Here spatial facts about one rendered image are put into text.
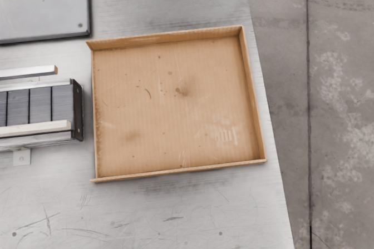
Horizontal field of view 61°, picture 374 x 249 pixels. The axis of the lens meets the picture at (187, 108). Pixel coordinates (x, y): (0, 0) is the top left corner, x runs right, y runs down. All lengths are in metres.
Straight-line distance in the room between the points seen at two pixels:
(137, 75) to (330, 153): 1.11
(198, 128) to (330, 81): 1.14
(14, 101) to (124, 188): 0.24
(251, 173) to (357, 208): 1.04
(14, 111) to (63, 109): 0.08
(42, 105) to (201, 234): 0.35
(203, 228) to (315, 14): 1.39
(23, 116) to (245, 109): 0.39
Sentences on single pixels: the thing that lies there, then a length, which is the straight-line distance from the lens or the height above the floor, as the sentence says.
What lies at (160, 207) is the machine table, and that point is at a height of 0.83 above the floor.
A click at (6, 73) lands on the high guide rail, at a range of 0.55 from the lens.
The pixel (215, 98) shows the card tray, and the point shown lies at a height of 0.83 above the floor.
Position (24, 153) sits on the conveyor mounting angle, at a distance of 0.65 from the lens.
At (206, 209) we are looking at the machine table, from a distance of 0.58.
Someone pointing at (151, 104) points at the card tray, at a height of 0.83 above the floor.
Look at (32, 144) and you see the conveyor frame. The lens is 0.61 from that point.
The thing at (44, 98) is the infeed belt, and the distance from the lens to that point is 0.60.
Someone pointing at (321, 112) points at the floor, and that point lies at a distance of 1.58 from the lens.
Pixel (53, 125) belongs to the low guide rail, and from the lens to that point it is 0.54.
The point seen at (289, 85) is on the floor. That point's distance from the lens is 1.57.
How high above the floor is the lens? 1.40
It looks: 75 degrees down
